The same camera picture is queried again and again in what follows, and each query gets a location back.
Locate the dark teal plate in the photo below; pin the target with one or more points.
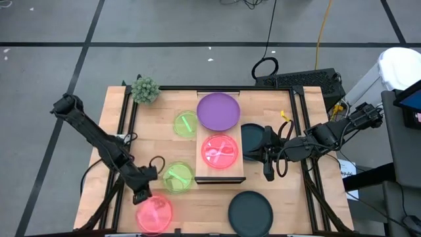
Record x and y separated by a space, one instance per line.
251 136
250 214

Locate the white waste bin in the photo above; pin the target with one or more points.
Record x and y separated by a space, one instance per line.
399 67

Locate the yellow tag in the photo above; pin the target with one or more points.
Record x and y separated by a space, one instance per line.
285 116

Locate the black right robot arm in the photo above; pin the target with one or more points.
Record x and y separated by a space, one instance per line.
329 136

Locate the transparent pink plastic plate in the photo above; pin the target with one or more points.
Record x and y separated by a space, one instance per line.
219 154
156 215

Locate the wooden tray block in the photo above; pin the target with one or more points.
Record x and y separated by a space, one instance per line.
205 172

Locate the black tablet screen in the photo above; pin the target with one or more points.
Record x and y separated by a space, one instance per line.
412 102

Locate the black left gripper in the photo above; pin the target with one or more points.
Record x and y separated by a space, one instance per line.
141 179

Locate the black computer case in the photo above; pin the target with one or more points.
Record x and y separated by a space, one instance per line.
302 80

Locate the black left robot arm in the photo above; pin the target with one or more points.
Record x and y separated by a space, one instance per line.
95 138

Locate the transparent green plastic plate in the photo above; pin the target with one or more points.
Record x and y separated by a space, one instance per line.
177 177
184 126

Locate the grey desk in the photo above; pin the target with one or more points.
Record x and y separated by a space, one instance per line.
404 148

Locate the purple plate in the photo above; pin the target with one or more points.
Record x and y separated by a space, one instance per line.
218 112

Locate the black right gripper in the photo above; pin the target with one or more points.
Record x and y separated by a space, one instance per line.
276 149

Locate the small green potted plant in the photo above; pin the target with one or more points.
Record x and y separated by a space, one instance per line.
145 90

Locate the black table frame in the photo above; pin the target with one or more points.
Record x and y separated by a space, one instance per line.
177 88

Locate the yellow plug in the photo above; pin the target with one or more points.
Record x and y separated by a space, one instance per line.
337 108

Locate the white paper sheet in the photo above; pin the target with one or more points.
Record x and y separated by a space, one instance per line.
348 171

